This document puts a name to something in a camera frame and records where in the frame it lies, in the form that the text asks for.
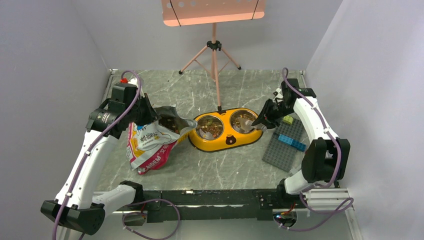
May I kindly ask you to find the blue building brick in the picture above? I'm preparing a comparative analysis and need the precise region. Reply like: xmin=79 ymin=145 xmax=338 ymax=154
xmin=277 ymin=134 xmax=307 ymax=152

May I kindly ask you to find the green building brick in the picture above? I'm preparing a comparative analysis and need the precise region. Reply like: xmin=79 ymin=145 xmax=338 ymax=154
xmin=282 ymin=115 xmax=294 ymax=125

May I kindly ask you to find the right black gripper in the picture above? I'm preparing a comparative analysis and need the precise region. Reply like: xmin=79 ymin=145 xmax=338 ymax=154
xmin=252 ymin=98 xmax=295 ymax=130

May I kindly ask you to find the grey building baseplate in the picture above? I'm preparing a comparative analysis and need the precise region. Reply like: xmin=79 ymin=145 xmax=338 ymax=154
xmin=262 ymin=118 xmax=309 ymax=173

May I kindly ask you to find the pink music stand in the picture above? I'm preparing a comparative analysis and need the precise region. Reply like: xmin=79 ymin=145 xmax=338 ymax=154
xmin=161 ymin=0 xmax=267 ymax=111

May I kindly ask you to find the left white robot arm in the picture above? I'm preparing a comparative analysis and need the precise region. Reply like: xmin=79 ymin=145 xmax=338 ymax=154
xmin=40 ymin=82 xmax=159 ymax=236

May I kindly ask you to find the pet food bag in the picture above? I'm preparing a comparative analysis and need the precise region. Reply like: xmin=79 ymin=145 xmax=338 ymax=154
xmin=126 ymin=105 xmax=198 ymax=175

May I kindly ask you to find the yellow double pet bowl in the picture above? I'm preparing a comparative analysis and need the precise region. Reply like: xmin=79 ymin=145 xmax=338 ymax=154
xmin=188 ymin=107 xmax=263 ymax=153

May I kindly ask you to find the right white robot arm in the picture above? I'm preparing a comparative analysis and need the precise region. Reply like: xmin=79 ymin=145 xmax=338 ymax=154
xmin=252 ymin=79 xmax=351 ymax=208

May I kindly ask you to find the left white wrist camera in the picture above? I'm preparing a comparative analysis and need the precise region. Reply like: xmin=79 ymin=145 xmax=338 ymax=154
xmin=120 ymin=77 xmax=143 ymax=88

